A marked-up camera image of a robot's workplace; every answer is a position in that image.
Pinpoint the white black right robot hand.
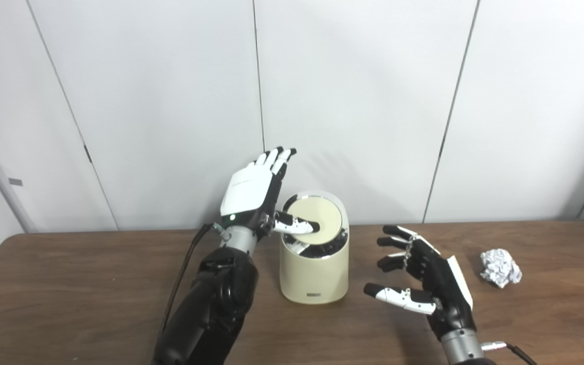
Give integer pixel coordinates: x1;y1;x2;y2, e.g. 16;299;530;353
363;225;477;340

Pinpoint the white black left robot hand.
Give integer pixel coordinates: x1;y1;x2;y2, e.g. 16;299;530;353
220;147;320;241

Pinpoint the white paper ball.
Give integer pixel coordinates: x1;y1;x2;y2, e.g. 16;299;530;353
480;248;523;288

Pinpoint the cream round bin lid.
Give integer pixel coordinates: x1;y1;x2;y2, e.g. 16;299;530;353
286;197;343;247

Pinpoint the cream-colored desktop trash bin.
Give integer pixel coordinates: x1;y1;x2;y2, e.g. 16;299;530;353
279;191;350;305

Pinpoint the black plastic bin liner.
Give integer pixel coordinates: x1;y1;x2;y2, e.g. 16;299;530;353
282;228;348;259

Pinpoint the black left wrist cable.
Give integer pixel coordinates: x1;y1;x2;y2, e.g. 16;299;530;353
158;223;222;345

